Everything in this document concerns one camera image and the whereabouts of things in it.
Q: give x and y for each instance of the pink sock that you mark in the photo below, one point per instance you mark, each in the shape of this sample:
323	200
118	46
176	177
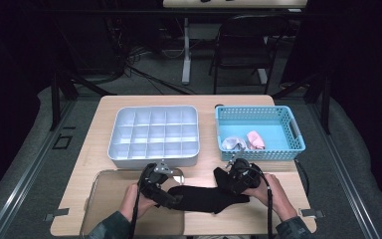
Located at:
256	140

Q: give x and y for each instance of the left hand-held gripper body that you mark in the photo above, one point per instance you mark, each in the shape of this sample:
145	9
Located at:
154	181

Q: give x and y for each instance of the white sock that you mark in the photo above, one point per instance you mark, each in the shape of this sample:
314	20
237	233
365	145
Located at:
233	143

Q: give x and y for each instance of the black folding chair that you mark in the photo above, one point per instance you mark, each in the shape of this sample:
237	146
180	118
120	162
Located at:
245	43

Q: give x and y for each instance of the white compartment box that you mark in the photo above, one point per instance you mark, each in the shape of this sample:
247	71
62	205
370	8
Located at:
152	132

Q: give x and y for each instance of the black square floor fitting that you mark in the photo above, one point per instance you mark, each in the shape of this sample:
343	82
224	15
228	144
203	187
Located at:
62	142

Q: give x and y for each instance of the grey metal table bracket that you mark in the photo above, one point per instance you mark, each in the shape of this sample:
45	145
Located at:
58	214
311	213

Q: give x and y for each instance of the person's left hand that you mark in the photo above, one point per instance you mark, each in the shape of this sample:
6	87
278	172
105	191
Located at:
134	202

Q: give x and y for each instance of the black sock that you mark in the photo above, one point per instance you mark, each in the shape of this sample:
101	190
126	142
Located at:
205	199

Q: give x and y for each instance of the black metal stand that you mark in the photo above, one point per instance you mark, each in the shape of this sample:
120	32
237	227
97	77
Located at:
55	99
326	103

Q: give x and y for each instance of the blue plastic basket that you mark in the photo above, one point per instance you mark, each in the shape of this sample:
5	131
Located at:
262	124

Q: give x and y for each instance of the white-legged desk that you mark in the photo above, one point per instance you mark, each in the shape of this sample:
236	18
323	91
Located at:
186	49

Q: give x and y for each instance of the aluminium floor rail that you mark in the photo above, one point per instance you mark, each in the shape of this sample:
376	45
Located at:
348	186
23	179

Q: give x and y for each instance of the clear plastic box lid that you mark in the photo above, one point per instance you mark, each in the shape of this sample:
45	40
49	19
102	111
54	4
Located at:
112	199

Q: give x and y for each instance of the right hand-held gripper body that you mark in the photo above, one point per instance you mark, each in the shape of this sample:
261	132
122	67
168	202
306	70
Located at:
245	176

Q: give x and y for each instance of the person's right hand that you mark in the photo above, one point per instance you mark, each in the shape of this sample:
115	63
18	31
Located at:
277	199

